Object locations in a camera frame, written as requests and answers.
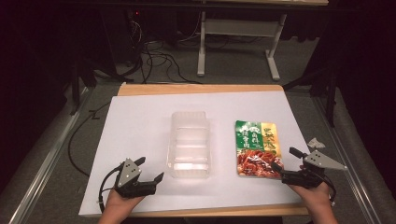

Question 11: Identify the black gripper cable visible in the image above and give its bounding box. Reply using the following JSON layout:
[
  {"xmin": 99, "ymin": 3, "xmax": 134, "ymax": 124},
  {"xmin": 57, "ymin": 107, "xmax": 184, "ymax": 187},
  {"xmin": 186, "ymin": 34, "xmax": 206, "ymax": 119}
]
[
  {"xmin": 322, "ymin": 174, "xmax": 338, "ymax": 207},
  {"xmin": 98, "ymin": 163, "xmax": 126, "ymax": 214}
]

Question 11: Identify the tangle of black cables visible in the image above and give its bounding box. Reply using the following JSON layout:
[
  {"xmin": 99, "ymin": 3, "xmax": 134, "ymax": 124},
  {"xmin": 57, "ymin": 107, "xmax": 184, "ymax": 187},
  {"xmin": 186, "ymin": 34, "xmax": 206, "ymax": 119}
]
[{"xmin": 123, "ymin": 18, "xmax": 204, "ymax": 85}]

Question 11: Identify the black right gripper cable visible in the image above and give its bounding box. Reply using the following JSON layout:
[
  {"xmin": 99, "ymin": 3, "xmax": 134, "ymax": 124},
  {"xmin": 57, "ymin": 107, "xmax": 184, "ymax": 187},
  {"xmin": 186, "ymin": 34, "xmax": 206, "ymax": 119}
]
[{"xmin": 322, "ymin": 174, "xmax": 338, "ymax": 207}]

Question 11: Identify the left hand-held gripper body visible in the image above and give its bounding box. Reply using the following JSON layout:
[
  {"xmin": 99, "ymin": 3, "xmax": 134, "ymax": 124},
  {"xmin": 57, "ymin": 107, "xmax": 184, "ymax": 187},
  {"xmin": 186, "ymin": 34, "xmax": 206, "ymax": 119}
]
[{"xmin": 114, "ymin": 157, "xmax": 157, "ymax": 199}]

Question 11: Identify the person's left hand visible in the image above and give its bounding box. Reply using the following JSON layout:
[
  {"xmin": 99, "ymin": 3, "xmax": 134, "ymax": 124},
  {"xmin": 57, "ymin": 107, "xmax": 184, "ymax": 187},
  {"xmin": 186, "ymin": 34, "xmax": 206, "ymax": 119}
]
[{"xmin": 105, "ymin": 189, "xmax": 146, "ymax": 215}]

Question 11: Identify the clear plastic container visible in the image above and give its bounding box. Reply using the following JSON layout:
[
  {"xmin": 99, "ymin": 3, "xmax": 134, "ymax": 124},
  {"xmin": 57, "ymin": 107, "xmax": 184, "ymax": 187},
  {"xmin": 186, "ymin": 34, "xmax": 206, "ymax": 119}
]
[{"xmin": 165, "ymin": 110, "xmax": 211, "ymax": 180}]

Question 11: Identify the white paper sheet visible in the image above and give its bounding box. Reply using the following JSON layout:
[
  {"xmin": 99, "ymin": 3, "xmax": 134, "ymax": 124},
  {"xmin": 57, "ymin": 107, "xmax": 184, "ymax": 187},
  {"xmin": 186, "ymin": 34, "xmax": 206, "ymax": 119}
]
[{"xmin": 78, "ymin": 91, "xmax": 311, "ymax": 217}]

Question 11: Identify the crumpled white paper scrap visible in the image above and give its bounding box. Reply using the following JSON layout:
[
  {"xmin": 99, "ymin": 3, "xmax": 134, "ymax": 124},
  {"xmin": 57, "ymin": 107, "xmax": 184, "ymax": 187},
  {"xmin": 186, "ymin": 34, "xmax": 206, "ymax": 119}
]
[{"xmin": 306, "ymin": 137, "xmax": 327, "ymax": 150}]

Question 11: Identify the black floor cable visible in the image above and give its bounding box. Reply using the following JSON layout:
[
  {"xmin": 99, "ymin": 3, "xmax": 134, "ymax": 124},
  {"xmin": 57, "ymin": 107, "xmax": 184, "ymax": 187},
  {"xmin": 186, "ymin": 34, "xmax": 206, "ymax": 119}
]
[{"xmin": 67, "ymin": 102, "xmax": 112, "ymax": 179}]

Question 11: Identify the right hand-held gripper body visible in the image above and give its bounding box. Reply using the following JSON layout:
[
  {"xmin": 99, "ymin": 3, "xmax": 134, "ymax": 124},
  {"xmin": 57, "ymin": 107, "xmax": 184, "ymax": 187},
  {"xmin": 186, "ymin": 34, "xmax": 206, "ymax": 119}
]
[{"xmin": 280, "ymin": 149, "xmax": 348, "ymax": 189}]

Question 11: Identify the green and red food packet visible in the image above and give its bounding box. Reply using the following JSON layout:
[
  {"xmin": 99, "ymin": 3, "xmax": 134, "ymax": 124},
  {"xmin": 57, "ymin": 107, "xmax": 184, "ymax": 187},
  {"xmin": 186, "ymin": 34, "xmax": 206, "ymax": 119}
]
[{"xmin": 234, "ymin": 119, "xmax": 285, "ymax": 179}]

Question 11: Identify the aluminium rail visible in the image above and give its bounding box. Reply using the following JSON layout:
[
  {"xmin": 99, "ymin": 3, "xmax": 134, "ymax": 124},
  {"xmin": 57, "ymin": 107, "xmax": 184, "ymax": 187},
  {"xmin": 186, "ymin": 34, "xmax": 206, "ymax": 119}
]
[
  {"xmin": 7, "ymin": 87, "xmax": 92, "ymax": 224},
  {"xmin": 313, "ymin": 96, "xmax": 382, "ymax": 224}
]

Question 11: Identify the dark metal stand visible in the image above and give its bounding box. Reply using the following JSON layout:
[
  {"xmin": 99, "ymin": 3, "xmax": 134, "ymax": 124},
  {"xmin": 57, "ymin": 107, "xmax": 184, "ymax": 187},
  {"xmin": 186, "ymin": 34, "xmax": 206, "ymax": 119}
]
[
  {"xmin": 282, "ymin": 67, "xmax": 338, "ymax": 129},
  {"xmin": 68, "ymin": 58, "xmax": 98, "ymax": 117}
]

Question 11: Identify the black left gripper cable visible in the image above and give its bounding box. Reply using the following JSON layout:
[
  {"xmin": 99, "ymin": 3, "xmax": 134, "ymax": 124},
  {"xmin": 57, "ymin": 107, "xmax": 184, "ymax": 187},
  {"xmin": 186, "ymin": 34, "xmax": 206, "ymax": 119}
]
[{"xmin": 98, "ymin": 163, "xmax": 126, "ymax": 214}]

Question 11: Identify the white metal desk frame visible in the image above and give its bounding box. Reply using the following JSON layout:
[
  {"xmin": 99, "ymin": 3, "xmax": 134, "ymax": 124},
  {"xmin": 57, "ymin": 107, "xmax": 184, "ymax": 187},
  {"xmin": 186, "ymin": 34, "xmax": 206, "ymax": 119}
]
[{"xmin": 196, "ymin": 10, "xmax": 288, "ymax": 82}]

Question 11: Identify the person's right hand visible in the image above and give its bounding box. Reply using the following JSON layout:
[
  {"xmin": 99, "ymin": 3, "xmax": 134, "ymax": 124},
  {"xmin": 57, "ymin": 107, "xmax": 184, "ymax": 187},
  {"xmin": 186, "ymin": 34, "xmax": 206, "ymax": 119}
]
[{"xmin": 287, "ymin": 181, "xmax": 333, "ymax": 215}]

